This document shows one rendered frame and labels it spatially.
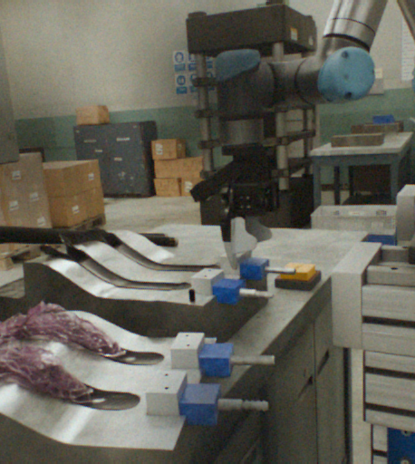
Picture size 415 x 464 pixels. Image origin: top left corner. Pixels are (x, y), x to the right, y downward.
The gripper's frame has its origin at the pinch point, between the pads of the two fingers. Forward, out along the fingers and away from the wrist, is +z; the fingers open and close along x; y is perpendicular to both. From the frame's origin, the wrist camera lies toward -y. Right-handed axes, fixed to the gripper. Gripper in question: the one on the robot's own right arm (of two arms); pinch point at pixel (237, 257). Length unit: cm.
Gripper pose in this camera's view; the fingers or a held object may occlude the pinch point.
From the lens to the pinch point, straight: 95.8
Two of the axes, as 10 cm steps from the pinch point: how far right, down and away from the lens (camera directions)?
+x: 4.6, -2.3, 8.6
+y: 8.8, 0.4, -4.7
